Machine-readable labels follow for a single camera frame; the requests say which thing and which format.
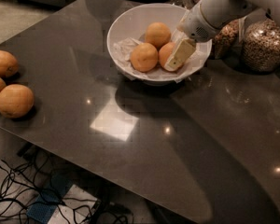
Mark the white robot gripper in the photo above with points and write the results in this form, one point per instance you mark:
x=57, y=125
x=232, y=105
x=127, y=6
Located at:
x=197, y=26

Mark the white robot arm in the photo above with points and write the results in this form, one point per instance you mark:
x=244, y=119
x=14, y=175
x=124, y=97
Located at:
x=221, y=12

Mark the white bowl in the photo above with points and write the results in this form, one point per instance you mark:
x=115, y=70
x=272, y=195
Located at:
x=137, y=19

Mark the white paper bowl liner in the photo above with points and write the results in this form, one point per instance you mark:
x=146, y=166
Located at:
x=124, y=48

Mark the glass jar of nuts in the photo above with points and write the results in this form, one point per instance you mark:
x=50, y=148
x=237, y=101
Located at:
x=225, y=39

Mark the round glass jar of grains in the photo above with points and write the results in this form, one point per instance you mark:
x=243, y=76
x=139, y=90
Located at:
x=261, y=46

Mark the blue pad on floor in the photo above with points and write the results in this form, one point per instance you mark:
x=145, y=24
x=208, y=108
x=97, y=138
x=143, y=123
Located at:
x=48, y=199

